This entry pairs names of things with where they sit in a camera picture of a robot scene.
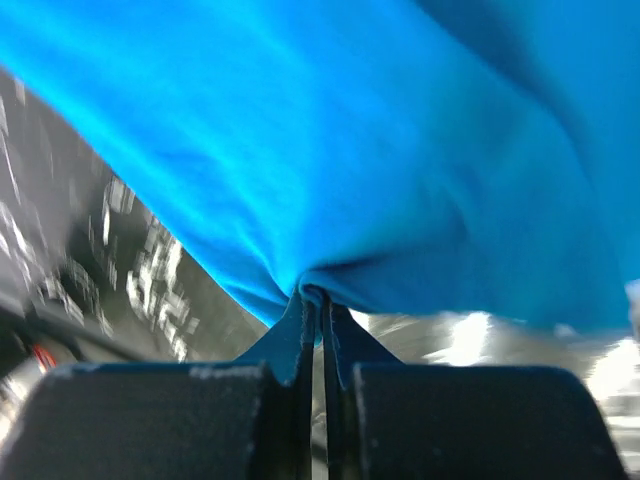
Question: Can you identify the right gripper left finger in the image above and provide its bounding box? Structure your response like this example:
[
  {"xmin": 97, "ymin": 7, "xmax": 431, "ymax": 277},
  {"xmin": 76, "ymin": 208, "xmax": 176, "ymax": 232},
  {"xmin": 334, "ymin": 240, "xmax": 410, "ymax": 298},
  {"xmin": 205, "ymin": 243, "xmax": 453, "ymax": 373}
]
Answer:
[{"xmin": 1, "ymin": 295, "xmax": 315, "ymax": 479}]

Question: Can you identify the blue t-shirt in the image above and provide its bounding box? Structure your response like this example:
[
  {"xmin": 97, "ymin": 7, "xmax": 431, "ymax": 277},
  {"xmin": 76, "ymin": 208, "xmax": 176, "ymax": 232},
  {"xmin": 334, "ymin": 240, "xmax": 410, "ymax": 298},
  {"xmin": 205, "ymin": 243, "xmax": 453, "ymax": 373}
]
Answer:
[{"xmin": 1, "ymin": 1, "xmax": 639, "ymax": 332}]

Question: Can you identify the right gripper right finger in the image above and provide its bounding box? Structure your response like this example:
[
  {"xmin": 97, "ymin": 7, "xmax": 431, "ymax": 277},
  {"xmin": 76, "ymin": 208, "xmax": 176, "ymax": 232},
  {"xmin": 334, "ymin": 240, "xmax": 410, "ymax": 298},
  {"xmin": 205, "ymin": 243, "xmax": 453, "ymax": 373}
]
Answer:
[{"xmin": 321, "ymin": 301, "xmax": 627, "ymax": 479}]

